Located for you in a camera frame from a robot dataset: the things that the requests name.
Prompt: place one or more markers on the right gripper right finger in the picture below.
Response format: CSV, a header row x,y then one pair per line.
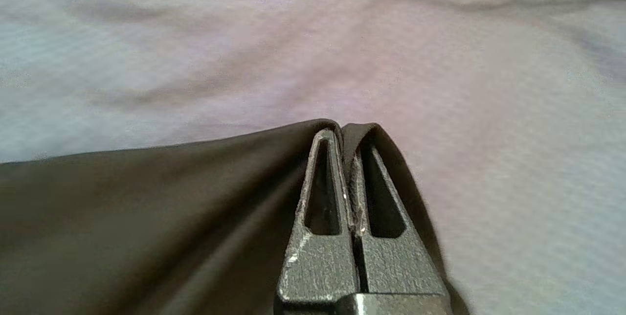
x,y
396,266

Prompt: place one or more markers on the blue bed sheet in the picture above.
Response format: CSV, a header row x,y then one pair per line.
x,y
342,36

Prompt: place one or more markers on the black moon print T-shirt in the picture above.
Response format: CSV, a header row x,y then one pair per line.
x,y
146,217

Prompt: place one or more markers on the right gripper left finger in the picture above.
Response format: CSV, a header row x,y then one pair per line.
x,y
320,266

